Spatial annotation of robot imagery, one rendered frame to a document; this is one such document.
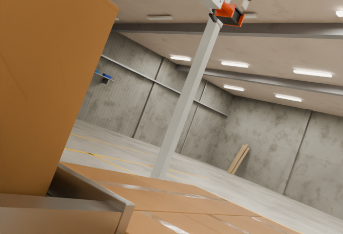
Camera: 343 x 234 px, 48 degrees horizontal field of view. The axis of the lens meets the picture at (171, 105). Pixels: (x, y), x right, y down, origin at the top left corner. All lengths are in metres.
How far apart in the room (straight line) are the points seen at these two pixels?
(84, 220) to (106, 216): 0.05
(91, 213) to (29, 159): 0.16
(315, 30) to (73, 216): 8.09
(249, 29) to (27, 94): 9.06
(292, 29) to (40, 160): 8.32
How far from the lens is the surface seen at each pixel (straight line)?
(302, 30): 8.70
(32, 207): 0.56
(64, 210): 0.60
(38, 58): 0.67
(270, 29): 9.22
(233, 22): 1.44
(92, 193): 0.75
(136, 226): 0.85
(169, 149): 4.32
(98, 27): 0.74
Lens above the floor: 0.75
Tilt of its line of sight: 4 degrees up
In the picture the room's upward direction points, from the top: 21 degrees clockwise
